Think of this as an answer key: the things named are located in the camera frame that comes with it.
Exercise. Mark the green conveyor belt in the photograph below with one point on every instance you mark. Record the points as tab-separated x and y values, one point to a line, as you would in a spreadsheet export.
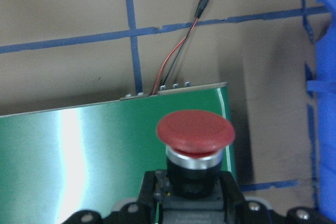
56	162

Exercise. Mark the right blue plastic bin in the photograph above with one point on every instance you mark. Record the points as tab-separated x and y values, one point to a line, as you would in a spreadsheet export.
324	87

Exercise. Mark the red mushroom push button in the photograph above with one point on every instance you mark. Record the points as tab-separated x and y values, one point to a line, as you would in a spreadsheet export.
194	144

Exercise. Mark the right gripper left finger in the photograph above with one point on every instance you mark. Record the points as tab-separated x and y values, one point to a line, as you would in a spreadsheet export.
141	210

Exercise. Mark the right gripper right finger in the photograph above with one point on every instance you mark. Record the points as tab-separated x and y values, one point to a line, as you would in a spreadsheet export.
237	209

